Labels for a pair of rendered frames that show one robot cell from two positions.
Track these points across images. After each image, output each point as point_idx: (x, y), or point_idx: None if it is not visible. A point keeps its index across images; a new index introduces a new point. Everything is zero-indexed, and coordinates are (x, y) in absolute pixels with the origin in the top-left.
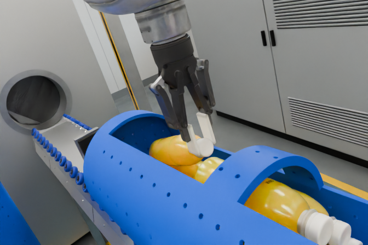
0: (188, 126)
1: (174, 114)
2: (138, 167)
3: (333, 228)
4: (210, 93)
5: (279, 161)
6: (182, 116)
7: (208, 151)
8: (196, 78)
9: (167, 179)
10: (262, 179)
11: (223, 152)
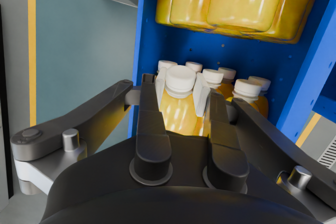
0: (208, 93)
1: (247, 112)
2: (300, 120)
3: None
4: (117, 90)
5: None
6: (223, 103)
7: (180, 68)
8: (139, 118)
9: (335, 38)
10: None
11: (136, 80)
